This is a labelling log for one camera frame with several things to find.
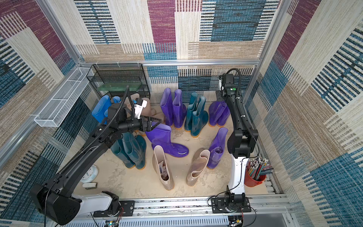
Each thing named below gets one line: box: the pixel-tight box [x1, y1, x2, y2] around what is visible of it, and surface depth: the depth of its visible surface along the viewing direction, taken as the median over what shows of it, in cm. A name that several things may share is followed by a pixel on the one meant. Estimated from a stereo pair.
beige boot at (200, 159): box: [185, 147, 211, 187], surface depth 66 cm
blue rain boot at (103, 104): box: [91, 95, 112, 125], surface depth 85 cm
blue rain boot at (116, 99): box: [103, 96, 122, 118], surface depth 89 cm
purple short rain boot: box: [145, 123, 190, 158], surface depth 87 cm
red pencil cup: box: [243, 157, 278, 188], surface depth 74 cm
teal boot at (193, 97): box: [184, 92, 198, 132], surface depth 90 cm
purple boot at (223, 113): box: [216, 101, 231, 127], surface depth 90 cm
